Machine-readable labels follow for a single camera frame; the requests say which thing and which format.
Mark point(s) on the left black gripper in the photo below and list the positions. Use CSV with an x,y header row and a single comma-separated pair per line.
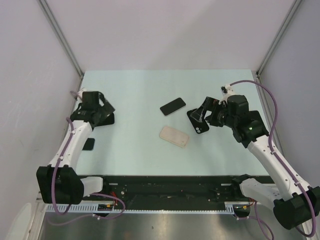
x,y
104,110

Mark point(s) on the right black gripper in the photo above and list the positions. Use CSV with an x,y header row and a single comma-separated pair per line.
x,y
210,110

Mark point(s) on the white-edged black phone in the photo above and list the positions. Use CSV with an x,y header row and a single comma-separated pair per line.
x,y
172,106

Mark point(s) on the beige phone case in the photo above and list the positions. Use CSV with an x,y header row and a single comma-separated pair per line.
x,y
174,136

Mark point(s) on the teal-edged phone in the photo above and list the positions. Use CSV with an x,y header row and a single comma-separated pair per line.
x,y
89,144

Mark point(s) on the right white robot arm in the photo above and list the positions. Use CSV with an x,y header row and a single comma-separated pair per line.
x,y
294,201

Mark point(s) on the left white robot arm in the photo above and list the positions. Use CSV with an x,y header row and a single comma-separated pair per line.
x,y
58,181

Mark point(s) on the large black phone case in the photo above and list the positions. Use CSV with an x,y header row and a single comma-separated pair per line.
x,y
199,127

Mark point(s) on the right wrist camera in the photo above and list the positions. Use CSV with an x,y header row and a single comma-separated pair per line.
x,y
227,91

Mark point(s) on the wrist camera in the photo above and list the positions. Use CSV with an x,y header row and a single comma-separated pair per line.
x,y
79,95
227,91

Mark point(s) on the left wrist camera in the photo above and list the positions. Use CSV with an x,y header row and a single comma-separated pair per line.
x,y
79,95

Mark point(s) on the slotted cable duct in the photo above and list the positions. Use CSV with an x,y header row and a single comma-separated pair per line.
x,y
207,207

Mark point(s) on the left aluminium frame post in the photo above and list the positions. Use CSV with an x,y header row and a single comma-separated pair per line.
x,y
55,26

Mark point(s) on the aluminium frame post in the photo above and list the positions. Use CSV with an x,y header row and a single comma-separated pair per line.
x,y
55,26
293,10

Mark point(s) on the right aluminium frame post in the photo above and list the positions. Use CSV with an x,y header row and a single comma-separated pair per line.
x,y
293,10

